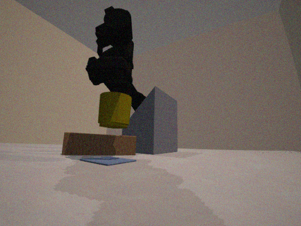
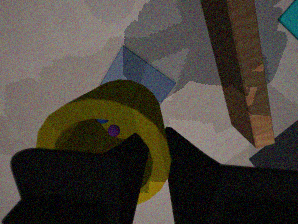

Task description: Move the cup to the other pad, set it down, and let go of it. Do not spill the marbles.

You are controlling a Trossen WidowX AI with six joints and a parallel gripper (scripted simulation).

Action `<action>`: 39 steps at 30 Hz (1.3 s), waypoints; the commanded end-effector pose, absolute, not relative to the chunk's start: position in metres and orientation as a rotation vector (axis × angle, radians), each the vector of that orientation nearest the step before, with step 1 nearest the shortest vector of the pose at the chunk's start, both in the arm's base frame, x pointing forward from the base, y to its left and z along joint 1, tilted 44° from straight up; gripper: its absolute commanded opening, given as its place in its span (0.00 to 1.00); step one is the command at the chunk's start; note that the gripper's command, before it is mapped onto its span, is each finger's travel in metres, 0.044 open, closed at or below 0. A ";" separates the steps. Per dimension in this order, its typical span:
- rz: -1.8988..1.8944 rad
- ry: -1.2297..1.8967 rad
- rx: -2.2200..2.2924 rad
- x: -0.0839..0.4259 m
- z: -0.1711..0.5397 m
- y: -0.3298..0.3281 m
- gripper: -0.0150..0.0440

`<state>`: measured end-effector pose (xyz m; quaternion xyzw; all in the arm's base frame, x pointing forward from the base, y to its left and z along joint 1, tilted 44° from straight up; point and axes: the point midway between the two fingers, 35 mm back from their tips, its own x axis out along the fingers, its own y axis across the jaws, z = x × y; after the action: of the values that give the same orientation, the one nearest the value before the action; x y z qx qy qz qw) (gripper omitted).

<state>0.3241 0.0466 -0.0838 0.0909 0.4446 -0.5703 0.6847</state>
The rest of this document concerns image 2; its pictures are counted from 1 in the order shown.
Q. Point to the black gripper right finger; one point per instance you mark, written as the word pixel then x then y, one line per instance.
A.
pixel 200 186

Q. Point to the purple marble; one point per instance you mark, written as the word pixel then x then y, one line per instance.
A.
pixel 113 130

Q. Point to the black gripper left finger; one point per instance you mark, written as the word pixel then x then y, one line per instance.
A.
pixel 114 176

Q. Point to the brown rectangular block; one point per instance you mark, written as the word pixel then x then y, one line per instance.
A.
pixel 233 30

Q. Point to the dark blue marble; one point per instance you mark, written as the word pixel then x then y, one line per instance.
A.
pixel 102 121

